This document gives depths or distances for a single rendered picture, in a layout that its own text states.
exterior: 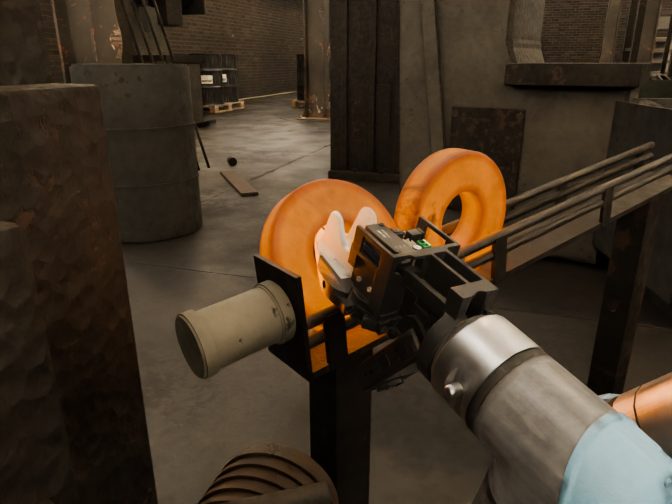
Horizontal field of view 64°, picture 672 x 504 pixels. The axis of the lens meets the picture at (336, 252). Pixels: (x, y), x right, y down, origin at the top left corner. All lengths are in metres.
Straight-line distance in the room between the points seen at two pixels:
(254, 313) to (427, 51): 2.34
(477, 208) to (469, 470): 0.84
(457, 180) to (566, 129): 2.00
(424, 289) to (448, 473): 0.98
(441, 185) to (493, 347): 0.25
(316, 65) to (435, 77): 6.36
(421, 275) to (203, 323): 0.18
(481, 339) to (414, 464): 1.00
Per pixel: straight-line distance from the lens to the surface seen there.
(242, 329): 0.46
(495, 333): 0.39
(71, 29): 4.67
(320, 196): 0.54
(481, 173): 0.63
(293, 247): 0.51
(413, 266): 0.43
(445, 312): 0.40
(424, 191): 0.57
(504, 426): 0.37
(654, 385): 0.48
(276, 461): 0.56
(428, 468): 1.37
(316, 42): 8.99
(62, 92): 0.56
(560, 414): 0.36
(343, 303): 0.46
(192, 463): 1.40
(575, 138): 2.59
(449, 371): 0.39
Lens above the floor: 0.89
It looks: 20 degrees down
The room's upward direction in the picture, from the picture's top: straight up
